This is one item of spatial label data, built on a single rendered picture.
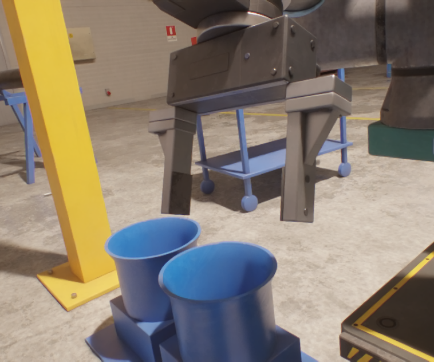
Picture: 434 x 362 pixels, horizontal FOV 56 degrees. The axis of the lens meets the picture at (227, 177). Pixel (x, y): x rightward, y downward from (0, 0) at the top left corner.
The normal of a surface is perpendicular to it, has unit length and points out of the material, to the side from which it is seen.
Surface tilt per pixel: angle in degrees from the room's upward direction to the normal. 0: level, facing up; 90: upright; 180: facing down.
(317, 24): 98
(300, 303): 0
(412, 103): 70
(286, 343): 0
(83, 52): 90
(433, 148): 90
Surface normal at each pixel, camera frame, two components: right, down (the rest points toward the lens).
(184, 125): 0.76, -0.02
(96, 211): 0.64, 0.15
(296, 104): -0.65, -0.11
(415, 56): -0.79, 0.27
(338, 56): -0.22, 0.87
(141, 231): 0.37, -0.27
